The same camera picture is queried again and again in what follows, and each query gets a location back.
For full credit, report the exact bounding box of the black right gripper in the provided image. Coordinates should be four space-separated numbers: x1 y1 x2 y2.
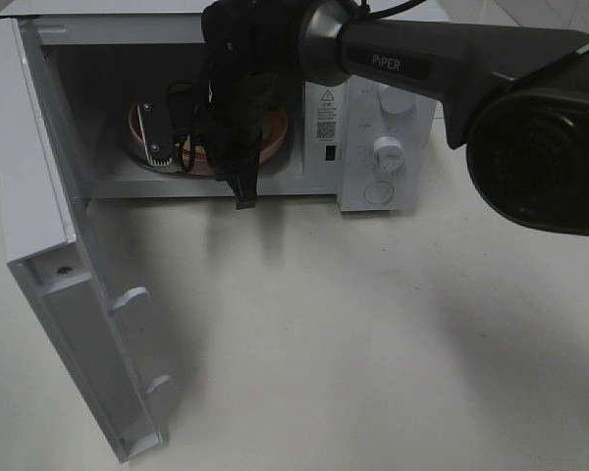
200 1 307 209

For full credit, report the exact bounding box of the pink round plate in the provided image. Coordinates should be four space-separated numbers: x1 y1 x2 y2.
128 105 289 178

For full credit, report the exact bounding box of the round door release button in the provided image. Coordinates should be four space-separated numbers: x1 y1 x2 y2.
364 182 394 205

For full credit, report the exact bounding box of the white microwave door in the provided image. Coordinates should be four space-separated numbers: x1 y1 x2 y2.
0 18 163 462

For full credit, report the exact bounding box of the white bread sandwich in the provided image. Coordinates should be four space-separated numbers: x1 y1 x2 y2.
183 139 207 161

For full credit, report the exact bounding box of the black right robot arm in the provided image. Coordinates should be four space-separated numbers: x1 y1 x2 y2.
190 1 589 236

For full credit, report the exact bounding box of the upper white power knob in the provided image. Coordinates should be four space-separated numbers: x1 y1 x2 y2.
377 83 416 115

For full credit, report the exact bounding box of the white microwave oven body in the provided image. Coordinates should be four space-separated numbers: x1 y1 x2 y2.
0 1 436 213

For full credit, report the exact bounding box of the lower white timer knob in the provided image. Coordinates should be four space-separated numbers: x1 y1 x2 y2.
373 136 405 173

